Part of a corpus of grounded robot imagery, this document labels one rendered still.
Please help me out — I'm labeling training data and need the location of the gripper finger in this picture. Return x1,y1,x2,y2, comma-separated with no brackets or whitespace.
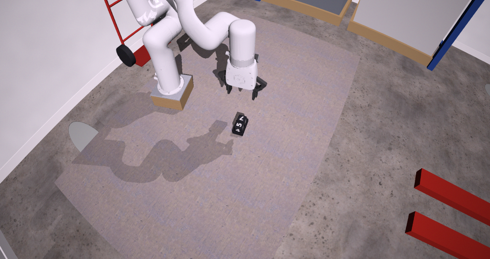
218,70,232,94
252,76,267,100

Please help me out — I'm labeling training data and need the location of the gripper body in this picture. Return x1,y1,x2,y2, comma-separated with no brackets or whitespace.
225,58,258,90

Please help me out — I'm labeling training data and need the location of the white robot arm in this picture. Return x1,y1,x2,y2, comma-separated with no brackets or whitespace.
126,0,260,95

